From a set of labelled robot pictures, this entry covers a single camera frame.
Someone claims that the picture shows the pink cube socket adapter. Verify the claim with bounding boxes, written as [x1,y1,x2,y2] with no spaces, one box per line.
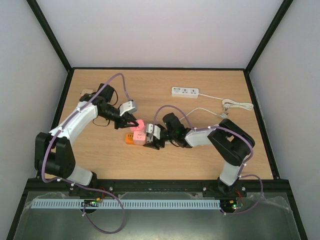
[132,130,147,146]

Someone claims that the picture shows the pink plug adapter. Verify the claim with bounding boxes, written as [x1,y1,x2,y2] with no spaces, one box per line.
[130,119,145,132]

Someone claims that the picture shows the white power strip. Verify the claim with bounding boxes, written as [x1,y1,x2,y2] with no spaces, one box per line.
[171,86,199,98]

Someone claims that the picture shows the wooden cube plug adapter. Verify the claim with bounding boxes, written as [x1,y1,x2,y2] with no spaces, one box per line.
[80,88,95,97]

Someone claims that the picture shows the white power strip cable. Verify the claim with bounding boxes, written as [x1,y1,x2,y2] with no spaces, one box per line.
[198,92,254,111]

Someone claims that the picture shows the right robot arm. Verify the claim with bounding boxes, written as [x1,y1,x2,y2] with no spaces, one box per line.
[143,113,255,196]

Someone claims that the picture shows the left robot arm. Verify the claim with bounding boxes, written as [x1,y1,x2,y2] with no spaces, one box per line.
[34,83,138,186]

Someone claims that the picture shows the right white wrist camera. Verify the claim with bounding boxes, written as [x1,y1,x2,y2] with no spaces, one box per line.
[145,123,165,140]

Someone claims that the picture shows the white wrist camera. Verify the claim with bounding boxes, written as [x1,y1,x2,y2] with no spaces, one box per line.
[119,100,138,116]
[145,123,165,140]

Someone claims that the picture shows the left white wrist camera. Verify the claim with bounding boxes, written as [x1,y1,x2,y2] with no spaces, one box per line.
[119,100,138,116]

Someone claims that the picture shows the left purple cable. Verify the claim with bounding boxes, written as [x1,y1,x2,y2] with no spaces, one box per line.
[41,72,127,233]

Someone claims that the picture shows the purple cable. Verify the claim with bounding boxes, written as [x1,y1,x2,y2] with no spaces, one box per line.
[41,72,127,233]
[153,104,264,217]

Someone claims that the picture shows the white slotted cable duct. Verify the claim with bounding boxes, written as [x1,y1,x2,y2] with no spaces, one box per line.
[31,199,221,210]

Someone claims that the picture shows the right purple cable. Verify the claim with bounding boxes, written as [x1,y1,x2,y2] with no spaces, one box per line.
[153,104,264,217]

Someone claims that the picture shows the black aluminium frame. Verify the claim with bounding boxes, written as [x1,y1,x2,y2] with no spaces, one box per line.
[7,0,307,240]

